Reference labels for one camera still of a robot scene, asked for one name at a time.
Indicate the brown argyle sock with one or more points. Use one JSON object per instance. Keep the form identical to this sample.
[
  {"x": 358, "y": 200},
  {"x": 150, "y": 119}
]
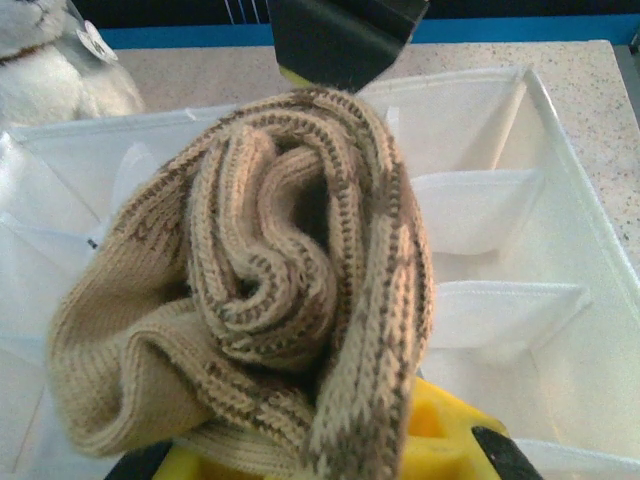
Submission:
[{"x": 300, "y": 225}]

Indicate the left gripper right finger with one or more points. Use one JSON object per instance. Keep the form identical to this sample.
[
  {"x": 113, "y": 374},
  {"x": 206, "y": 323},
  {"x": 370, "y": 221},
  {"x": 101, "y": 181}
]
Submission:
[{"x": 450, "y": 440}]

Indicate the white fabric organizer box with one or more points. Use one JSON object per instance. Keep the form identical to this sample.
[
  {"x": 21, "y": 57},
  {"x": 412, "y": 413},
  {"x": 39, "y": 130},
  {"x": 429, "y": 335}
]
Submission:
[{"x": 500, "y": 225}]

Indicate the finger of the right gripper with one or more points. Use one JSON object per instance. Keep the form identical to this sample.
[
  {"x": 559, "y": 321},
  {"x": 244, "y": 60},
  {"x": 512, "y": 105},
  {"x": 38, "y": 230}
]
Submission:
[{"x": 340, "y": 35}]

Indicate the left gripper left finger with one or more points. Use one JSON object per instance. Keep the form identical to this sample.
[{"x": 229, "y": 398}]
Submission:
[{"x": 165, "y": 465}]

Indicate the grey white plush husky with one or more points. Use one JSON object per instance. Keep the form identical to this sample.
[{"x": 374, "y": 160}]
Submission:
[{"x": 45, "y": 85}]

